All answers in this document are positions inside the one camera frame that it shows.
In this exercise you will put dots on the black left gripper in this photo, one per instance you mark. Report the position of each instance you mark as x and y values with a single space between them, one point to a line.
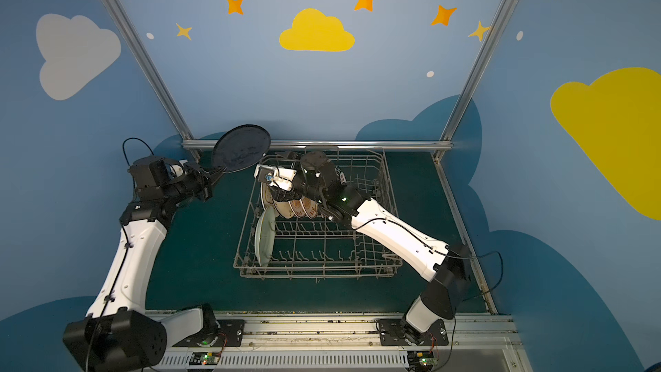
205 184

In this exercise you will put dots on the cream plate floral rim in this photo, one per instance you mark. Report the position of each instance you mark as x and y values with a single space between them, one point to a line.
282 208

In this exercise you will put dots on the pale green floral plate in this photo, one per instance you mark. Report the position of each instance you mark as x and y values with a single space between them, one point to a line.
265 236

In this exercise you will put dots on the dark black plate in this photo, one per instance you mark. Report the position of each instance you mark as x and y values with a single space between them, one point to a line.
240 148

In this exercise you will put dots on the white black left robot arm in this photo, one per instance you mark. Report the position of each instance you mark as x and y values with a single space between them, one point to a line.
116 334

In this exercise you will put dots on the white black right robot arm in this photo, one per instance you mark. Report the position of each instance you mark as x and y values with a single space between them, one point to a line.
445 268

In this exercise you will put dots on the left green circuit board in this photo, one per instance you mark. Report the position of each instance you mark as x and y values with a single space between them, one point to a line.
204 359

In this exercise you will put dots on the green circuit board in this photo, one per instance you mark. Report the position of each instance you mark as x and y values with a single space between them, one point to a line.
420 361
204 359

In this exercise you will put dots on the right green circuit board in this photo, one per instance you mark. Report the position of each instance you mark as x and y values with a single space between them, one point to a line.
420 361

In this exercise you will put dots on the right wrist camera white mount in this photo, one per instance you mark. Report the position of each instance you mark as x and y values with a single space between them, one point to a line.
279 177

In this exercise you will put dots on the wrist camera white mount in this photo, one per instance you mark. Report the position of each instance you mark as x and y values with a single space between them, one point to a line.
176 169
279 177

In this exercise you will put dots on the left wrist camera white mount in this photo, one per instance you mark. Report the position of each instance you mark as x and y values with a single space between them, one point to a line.
176 169

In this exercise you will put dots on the horizontal aluminium frame bar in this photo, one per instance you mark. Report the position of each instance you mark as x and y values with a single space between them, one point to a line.
389 146

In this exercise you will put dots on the grey wire dish rack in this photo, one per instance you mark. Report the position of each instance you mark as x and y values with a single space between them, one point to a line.
320 248

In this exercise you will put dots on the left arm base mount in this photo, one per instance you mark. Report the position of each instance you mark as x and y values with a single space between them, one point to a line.
225 333

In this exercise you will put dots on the aluminium rail base frame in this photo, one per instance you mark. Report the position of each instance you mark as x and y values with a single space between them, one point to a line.
350 342

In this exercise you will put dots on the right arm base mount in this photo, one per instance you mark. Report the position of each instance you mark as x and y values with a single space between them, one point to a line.
395 333

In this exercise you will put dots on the left diagonal aluminium post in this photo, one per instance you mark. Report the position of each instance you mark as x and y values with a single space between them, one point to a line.
131 36

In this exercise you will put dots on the diagonal aluminium post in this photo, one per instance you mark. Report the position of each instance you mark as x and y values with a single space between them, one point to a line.
131 36
500 21

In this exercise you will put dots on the right diagonal aluminium post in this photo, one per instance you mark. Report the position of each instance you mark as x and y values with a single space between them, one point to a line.
500 21

